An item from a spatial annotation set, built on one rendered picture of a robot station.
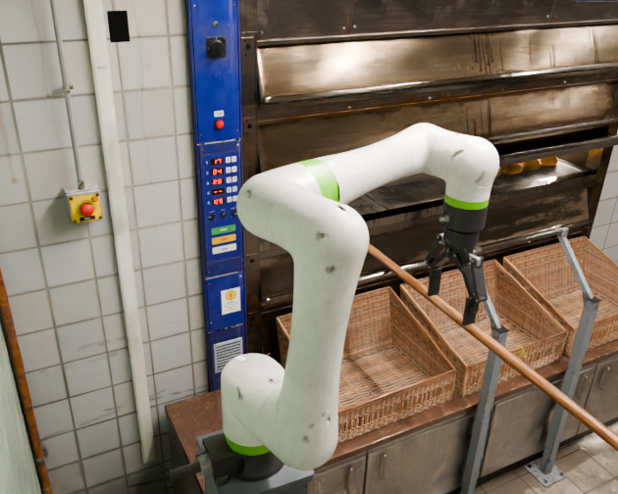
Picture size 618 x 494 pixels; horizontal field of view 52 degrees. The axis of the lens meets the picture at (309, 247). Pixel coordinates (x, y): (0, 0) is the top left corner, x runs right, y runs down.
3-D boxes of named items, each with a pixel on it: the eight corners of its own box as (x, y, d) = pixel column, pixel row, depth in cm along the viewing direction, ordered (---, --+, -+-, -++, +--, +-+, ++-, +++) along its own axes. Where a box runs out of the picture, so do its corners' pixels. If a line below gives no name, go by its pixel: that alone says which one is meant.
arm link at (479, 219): (500, 205, 133) (473, 189, 141) (455, 214, 129) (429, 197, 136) (495, 230, 136) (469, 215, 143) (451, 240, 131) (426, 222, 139)
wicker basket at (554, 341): (391, 334, 288) (396, 282, 275) (486, 306, 312) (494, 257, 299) (461, 400, 250) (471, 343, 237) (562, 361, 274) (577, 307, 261)
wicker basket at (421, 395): (273, 370, 263) (273, 316, 250) (385, 335, 287) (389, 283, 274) (331, 449, 225) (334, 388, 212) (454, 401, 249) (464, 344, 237)
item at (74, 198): (67, 217, 197) (62, 186, 192) (100, 211, 201) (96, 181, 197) (71, 226, 191) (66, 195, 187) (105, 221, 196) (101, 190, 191)
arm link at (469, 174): (482, 149, 122) (514, 139, 128) (431, 133, 130) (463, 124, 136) (472, 216, 128) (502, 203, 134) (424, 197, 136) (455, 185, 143)
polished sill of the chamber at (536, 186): (253, 245, 241) (253, 236, 240) (585, 176, 316) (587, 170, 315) (259, 252, 237) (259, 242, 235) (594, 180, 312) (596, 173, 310)
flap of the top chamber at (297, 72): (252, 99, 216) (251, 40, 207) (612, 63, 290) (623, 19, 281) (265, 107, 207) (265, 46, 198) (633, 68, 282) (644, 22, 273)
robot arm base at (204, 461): (180, 508, 127) (177, 486, 124) (162, 456, 139) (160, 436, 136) (297, 468, 137) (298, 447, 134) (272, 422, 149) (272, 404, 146)
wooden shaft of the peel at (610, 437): (637, 459, 146) (641, 449, 144) (628, 463, 145) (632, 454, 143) (297, 192, 278) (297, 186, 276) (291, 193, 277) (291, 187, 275)
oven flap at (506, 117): (261, 177, 223) (251, 121, 219) (610, 121, 297) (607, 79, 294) (266, 177, 218) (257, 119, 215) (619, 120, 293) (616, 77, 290)
